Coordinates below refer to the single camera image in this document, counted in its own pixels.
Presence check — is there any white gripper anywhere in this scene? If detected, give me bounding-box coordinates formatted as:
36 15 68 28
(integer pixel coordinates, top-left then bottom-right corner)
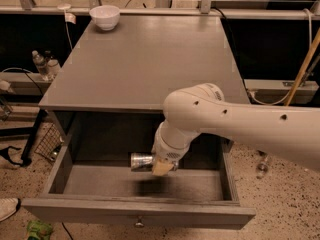
151 136 188 176

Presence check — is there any silver redbull can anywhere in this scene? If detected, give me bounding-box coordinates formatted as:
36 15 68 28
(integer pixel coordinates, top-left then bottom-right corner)
130 153 154 172

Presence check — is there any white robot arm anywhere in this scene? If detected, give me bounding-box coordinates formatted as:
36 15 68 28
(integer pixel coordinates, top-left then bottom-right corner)
152 84 320 176

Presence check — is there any open grey top drawer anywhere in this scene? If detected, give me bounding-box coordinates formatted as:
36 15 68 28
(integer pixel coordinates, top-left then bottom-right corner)
22 142 256 229

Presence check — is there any metal drawer knob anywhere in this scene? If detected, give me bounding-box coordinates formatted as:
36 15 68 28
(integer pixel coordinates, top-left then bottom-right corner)
134 216 145 228

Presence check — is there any grey cabinet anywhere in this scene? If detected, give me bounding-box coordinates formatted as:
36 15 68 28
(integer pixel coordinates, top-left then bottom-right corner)
40 15 249 165

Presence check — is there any plastic bottle on floor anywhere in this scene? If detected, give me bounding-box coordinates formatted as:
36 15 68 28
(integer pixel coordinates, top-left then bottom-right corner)
256 152 270 179

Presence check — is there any green toy object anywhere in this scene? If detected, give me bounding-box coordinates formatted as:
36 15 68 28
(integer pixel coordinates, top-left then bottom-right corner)
26 220 53 240

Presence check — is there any dark capped bottle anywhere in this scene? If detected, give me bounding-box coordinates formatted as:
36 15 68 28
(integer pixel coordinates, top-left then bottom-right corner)
45 50 61 80

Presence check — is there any white shoe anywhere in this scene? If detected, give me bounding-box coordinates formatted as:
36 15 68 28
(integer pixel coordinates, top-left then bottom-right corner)
0 198 19 222

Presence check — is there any white ceramic bowl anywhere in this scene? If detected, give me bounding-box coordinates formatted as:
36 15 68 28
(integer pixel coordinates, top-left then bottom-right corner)
89 5 120 30

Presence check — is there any clear plastic water bottle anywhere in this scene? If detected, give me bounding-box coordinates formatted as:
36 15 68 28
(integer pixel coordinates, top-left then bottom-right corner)
32 50 50 81

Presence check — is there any wire mesh basket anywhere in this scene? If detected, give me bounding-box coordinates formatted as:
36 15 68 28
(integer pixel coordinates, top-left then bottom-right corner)
35 125 63 162

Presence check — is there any black strap on floor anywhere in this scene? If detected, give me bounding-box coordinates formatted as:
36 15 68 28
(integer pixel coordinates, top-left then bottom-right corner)
0 145 32 168

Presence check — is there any white cable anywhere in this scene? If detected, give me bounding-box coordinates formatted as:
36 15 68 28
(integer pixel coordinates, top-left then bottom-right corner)
62 9 77 52

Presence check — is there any wooden broom handle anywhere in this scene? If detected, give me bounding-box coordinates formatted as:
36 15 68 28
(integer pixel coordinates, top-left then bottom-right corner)
284 28 320 106

